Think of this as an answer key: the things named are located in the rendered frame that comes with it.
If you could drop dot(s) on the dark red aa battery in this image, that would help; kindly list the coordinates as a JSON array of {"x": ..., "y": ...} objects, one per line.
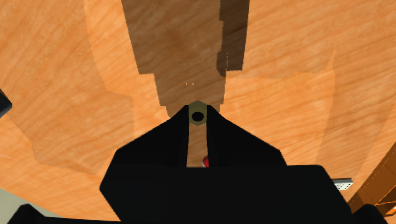
[{"x": 205, "y": 162}]

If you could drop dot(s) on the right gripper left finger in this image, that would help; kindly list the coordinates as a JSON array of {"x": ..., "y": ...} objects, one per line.
[{"x": 160, "y": 145}]

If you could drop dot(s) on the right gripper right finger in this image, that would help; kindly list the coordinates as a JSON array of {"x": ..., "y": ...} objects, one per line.
[{"x": 236, "y": 146}]

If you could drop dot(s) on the white domino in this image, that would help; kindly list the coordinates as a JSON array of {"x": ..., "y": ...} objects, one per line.
[{"x": 343, "y": 184}]

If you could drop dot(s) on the orange two-compartment bin tray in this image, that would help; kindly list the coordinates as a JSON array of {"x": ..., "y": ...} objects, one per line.
[{"x": 379, "y": 187}]

